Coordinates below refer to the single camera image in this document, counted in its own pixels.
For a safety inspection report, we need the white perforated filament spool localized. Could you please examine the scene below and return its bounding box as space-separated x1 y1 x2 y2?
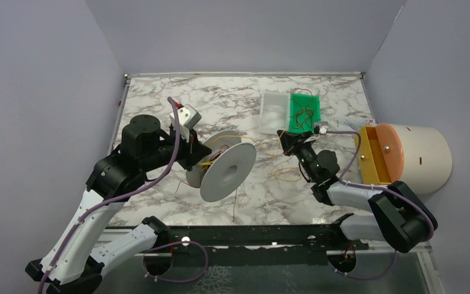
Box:
186 130 256 202

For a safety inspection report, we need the thin red wire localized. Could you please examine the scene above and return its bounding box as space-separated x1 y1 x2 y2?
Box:
175 180 200 195

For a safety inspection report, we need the thin black wire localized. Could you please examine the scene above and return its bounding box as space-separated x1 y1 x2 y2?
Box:
232 184 246 223

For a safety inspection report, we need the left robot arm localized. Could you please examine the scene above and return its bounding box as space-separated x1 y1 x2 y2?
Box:
26 111 211 293

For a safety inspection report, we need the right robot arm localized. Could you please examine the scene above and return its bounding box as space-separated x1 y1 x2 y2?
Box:
277 129 438 253

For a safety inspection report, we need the white translucent plastic bin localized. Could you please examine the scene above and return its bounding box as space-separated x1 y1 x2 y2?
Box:
258 91 291 135

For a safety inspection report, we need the green plastic bin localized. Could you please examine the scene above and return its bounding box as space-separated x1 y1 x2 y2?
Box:
288 93 321 133

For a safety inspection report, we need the white paper label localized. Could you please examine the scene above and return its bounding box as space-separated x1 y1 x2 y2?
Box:
335 116 376 132

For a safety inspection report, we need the white and orange cylinder container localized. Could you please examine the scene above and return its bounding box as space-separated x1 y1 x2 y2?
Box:
354 123 452 195

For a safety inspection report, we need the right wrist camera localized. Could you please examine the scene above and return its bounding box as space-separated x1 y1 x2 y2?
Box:
314 121 329 140

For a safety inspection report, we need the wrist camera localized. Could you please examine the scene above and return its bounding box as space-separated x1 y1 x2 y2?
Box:
169 104 202 143
314 121 329 140

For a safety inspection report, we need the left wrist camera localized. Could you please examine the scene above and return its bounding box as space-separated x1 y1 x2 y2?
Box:
169 104 202 143

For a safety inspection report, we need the black mounting rail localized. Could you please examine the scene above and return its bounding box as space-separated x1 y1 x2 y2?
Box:
129 220 370 269

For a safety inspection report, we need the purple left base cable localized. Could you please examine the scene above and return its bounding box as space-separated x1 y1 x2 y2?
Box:
143 239 211 284

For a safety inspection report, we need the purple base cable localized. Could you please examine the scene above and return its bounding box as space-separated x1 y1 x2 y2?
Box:
143 239 211 284
327 247 399 281

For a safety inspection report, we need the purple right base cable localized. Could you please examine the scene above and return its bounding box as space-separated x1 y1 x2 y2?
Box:
327 247 399 281

